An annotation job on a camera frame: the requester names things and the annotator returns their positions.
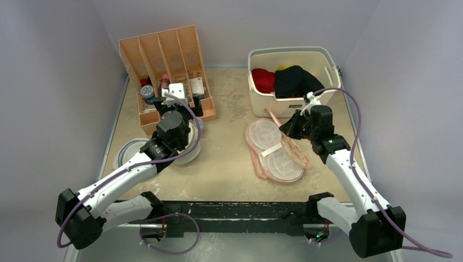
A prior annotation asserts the cream perforated laundry basket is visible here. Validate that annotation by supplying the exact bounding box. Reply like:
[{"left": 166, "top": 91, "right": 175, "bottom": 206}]
[{"left": 247, "top": 46, "right": 341, "bottom": 118}]

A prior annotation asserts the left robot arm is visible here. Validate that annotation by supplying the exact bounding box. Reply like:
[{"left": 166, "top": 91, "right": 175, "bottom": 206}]
[{"left": 55, "top": 102, "right": 308, "bottom": 249}]

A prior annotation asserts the yellow garment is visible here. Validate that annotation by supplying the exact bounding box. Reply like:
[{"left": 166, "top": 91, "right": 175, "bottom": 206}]
[{"left": 276, "top": 64, "right": 291, "bottom": 71}]

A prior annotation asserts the strawberry print mesh laundry bag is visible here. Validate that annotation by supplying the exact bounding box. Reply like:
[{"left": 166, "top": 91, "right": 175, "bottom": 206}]
[{"left": 245, "top": 108, "right": 312, "bottom": 183}]

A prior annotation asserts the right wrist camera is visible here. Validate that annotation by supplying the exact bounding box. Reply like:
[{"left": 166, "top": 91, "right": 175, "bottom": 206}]
[{"left": 299, "top": 92, "right": 321, "bottom": 116}]

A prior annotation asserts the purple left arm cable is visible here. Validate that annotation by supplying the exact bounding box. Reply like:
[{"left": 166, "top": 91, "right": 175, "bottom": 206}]
[{"left": 56, "top": 93, "right": 202, "bottom": 249}]

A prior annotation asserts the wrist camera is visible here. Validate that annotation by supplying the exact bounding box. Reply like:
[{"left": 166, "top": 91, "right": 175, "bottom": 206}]
[
  {"left": 161, "top": 83, "right": 188, "bottom": 106},
  {"left": 299, "top": 92, "right": 321, "bottom": 116}
]

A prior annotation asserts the red garment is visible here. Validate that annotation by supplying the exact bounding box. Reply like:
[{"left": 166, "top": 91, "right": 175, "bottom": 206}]
[{"left": 251, "top": 68, "right": 276, "bottom": 94}]

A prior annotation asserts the white cylindrical mesh laundry bag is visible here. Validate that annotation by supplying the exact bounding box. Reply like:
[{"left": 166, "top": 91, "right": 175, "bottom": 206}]
[{"left": 173, "top": 122, "right": 201, "bottom": 166}]

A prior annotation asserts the flat white mesh bag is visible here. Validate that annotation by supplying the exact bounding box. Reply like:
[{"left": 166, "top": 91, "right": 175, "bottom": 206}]
[{"left": 112, "top": 138, "right": 149, "bottom": 170}]

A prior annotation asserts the pink bottle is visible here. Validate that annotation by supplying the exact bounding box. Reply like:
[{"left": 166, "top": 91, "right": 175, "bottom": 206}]
[{"left": 160, "top": 73, "right": 170, "bottom": 89}]

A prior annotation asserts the white medicine box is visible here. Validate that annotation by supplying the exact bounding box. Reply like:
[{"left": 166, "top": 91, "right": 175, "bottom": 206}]
[{"left": 189, "top": 77, "right": 206, "bottom": 98}]

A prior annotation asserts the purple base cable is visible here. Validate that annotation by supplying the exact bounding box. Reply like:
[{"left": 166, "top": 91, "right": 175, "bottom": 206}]
[{"left": 139, "top": 212, "right": 200, "bottom": 255}]

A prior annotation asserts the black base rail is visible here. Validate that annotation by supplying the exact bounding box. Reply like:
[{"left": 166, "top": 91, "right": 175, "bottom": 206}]
[{"left": 141, "top": 192, "right": 325, "bottom": 238}]

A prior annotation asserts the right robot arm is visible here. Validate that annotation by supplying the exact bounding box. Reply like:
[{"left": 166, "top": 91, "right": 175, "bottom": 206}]
[{"left": 287, "top": 105, "right": 406, "bottom": 258}]

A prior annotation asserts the blue lid round tin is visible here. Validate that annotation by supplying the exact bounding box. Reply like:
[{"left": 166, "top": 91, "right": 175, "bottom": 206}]
[{"left": 140, "top": 85, "right": 156, "bottom": 105}]

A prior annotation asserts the black bra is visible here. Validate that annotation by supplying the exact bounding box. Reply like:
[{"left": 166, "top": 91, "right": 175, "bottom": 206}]
[{"left": 275, "top": 65, "right": 324, "bottom": 99}]

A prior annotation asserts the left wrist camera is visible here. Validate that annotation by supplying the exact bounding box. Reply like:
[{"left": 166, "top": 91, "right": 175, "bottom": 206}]
[{"left": 161, "top": 83, "right": 188, "bottom": 106}]

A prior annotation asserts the orange plastic desk organizer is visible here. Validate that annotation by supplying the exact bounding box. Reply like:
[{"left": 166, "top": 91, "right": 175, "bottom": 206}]
[{"left": 118, "top": 25, "right": 216, "bottom": 135}]

